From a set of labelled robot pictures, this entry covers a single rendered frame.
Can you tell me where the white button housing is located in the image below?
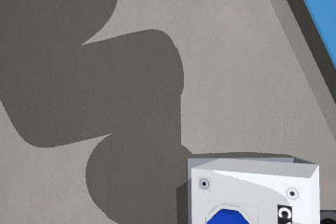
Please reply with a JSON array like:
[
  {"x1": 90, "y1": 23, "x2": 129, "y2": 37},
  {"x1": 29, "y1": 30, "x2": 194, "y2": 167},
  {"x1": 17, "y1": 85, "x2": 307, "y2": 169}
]
[{"x1": 188, "y1": 157, "x2": 336, "y2": 224}]

